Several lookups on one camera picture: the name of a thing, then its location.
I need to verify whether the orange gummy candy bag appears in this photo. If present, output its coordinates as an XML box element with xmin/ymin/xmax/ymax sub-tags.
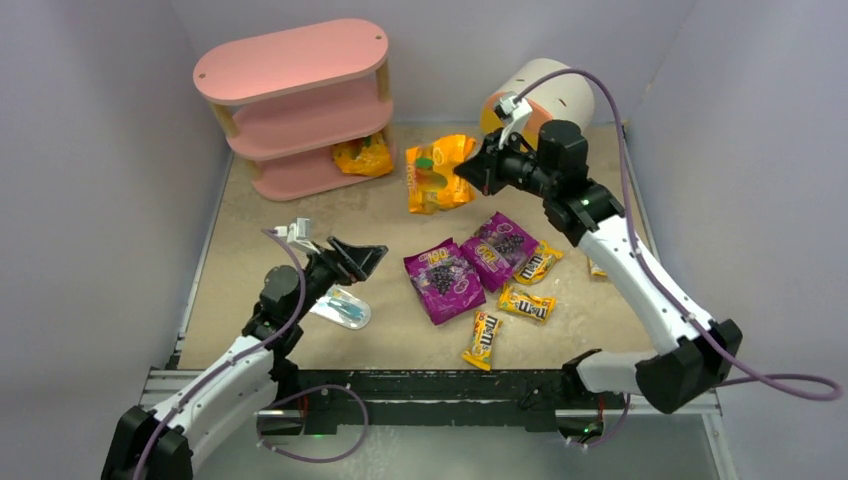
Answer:
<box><xmin>405</xmin><ymin>134</ymin><xmax>477</xmax><ymax>214</ymax></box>
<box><xmin>331</xmin><ymin>132</ymin><xmax>394</xmax><ymax>177</ymax></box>

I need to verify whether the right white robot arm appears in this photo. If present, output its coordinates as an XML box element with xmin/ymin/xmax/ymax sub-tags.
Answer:
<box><xmin>454</xmin><ymin>120</ymin><xmax>743</xmax><ymax>414</ymax></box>

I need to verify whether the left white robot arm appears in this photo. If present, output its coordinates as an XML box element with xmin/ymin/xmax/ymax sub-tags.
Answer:
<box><xmin>100</xmin><ymin>237</ymin><xmax>388</xmax><ymax>479</ymax></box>

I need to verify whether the purple grape candy bag right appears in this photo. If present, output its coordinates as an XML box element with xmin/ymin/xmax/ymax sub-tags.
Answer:
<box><xmin>460</xmin><ymin>212</ymin><xmax>539</xmax><ymax>292</ymax></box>

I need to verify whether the purple grape candy bag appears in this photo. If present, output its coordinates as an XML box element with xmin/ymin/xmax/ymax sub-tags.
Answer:
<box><xmin>460</xmin><ymin>212</ymin><xmax>539</xmax><ymax>292</ymax></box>
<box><xmin>403</xmin><ymin>238</ymin><xmax>486</xmax><ymax>325</ymax></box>

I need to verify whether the purple grape candy bag left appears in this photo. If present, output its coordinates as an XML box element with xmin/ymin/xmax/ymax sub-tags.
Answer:
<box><xmin>403</xmin><ymin>238</ymin><xmax>486</xmax><ymax>325</ymax></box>

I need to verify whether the small yellow candy packet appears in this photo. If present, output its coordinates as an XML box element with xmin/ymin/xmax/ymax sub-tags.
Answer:
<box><xmin>587</xmin><ymin>258</ymin><xmax>608</xmax><ymax>278</ymax></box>

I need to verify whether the pink three-tier shelf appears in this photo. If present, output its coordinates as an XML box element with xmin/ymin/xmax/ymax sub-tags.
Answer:
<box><xmin>193</xmin><ymin>18</ymin><xmax>395</xmax><ymax>201</ymax></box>

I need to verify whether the blue toy blister pack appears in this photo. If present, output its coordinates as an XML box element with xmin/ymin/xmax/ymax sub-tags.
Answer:
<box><xmin>310</xmin><ymin>286</ymin><xmax>372</xmax><ymax>330</ymax></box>

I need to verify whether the round pastel drawer cabinet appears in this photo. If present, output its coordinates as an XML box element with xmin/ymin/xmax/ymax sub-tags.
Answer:
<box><xmin>479</xmin><ymin>58</ymin><xmax>595</xmax><ymax>149</ymax></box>

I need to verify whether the yellow M&M bag top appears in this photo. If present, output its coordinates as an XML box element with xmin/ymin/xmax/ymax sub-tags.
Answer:
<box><xmin>513</xmin><ymin>240</ymin><xmax>565</xmax><ymax>285</ymax></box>

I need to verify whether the yellow m&m bag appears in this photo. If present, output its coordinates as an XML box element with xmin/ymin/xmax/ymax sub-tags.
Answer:
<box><xmin>498</xmin><ymin>285</ymin><xmax>557</xmax><ymax>324</ymax></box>
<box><xmin>513</xmin><ymin>240</ymin><xmax>565</xmax><ymax>285</ymax></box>
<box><xmin>461</xmin><ymin>311</ymin><xmax>502</xmax><ymax>371</ymax></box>

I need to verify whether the yellow M&M bag bottom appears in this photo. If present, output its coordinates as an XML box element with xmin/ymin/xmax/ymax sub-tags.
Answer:
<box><xmin>461</xmin><ymin>311</ymin><xmax>502</xmax><ymax>371</ymax></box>

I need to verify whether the yellow M&M bag middle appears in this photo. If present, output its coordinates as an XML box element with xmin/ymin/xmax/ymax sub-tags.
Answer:
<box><xmin>498</xmin><ymin>285</ymin><xmax>557</xmax><ymax>324</ymax></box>

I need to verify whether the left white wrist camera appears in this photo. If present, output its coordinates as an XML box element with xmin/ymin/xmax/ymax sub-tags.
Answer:
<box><xmin>272</xmin><ymin>217</ymin><xmax>319</xmax><ymax>254</ymax></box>

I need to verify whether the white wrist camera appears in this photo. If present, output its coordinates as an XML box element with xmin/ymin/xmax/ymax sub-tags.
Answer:
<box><xmin>272</xmin><ymin>217</ymin><xmax>319</xmax><ymax>254</ymax></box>
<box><xmin>493</xmin><ymin>92</ymin><xmax>533</xmax><ymax>150</ymax></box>

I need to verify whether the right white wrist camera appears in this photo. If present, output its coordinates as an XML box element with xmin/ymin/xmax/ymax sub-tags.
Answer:
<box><xmin>493</xmin><ymin>92</ymin><xmax>533</xmax><ymax>150</ymax></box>

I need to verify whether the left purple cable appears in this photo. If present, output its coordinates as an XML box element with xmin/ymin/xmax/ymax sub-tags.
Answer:
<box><xmin>131</xmin><ymin>228</ymin><xmax>370</xmax><ymax>480</ymax></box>

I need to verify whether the purple cable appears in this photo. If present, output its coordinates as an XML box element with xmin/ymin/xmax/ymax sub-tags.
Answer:
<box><xmin>513</xmin><ymin>67</ymin><xmax>844</xmax><ymax>452</ymax></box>
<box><xmin>131</xmin><ymin>228</ymin><xmax>370</xmax><ymax>480</ymax></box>

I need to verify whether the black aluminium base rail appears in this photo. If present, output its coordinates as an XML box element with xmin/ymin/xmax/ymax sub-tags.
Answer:
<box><xmin>135</xmin><ymin>367</ymin><xmax>723</xmax><ymax>439</ymax></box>

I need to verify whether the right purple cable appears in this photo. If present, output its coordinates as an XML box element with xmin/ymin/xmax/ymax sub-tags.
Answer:
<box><xmin>513</xmin><ymin>67</ymin><xmax>844</xmax><ymax>452</ymax></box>

